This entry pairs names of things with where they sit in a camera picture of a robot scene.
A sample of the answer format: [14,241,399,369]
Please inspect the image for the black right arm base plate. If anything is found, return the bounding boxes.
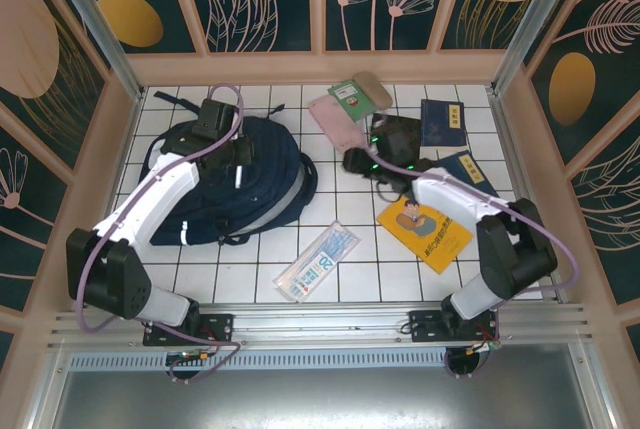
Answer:
[408,309,501,345]

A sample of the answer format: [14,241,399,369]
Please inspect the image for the navy blue backpack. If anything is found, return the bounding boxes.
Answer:
[142,90,320,249]

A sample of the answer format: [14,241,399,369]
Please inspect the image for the aluminium corner post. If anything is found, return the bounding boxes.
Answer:
[39,0,147,103]
[489,0,586,96]

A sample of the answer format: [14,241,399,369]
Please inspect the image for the navy book with yellow label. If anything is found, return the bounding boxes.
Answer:
[419,97,470,148]

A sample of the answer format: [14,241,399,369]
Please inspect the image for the aluminium rail frame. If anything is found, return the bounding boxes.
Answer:
[47,302,594,350]

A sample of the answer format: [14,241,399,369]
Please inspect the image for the slotted grey cable duct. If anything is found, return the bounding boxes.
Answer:
[67,352,451,370]

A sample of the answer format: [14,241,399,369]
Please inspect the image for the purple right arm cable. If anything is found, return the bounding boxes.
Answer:
[367,146,579,350]

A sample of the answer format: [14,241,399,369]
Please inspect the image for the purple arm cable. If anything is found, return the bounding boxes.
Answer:
[77,83,246,385]
[367,146,579,350]

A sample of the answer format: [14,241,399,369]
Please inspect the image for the beige glasses case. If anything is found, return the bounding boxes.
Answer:
[352,71,394,111]

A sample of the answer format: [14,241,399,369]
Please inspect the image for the dark brown book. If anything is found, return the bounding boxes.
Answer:
[370,112,422,163]

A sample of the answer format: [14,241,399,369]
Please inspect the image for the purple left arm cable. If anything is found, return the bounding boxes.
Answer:
[77,83,246,385]

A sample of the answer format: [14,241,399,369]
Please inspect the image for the aluminium side rail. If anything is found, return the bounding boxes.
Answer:
[487,91,569,306]

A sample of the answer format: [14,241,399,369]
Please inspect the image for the grey metal sheet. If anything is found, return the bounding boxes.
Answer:
[49,343,601,429]

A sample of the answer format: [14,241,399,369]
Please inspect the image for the yellow cartoon cover book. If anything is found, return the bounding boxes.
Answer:
[375,197,475,276]

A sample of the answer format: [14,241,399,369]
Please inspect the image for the green notebook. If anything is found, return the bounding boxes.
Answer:
[327,78,376,121]

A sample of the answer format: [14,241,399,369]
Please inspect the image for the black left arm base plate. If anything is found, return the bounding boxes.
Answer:
[143,313,235,348]

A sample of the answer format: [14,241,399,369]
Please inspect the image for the navy book with white label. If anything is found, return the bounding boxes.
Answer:
[432,149,501,200]

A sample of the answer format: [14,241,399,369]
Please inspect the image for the pink pencil case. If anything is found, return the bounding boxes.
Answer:
[307,95,369,155]

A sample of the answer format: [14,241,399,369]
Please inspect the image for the clear pack of blue pens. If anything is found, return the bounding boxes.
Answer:
[272,220,362,304]

